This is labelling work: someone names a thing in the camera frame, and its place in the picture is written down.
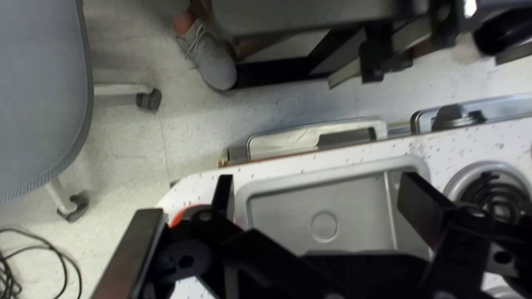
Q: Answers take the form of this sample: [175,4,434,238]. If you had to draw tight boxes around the grey fabric office chair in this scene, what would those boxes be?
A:
[0,0,163,225]

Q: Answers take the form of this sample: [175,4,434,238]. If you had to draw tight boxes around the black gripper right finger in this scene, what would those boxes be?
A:
[398,171,532,299]

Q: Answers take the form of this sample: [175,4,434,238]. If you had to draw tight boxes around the black floor cables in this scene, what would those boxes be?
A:
[0,226,85,299]

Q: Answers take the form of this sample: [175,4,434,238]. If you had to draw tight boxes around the grey sneaker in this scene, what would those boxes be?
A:
[175,14,240,93]

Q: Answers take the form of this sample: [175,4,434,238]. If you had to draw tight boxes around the grey toy sink basin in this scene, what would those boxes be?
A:
[235,157,439,263]

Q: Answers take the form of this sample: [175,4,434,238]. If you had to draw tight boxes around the dark front panel knob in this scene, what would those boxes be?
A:
[431,103,489,133]

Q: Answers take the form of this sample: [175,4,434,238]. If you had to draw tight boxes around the wooden toy kitchen unit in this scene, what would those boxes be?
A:
[157,90,532,299]

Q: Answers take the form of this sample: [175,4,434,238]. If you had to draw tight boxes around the black coil stove burner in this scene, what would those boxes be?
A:
[443,162,532,230]

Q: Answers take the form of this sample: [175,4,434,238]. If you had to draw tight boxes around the orange plastic cup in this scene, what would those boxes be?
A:
[167,205,215,230]

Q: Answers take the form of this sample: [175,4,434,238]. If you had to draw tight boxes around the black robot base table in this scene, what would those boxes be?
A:
[210,0,532,93]

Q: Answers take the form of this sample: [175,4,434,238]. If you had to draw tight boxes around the silver front handle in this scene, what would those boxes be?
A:
[243,118,389,163]

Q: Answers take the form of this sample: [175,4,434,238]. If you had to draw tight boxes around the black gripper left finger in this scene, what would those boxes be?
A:
[90,173,246,299]

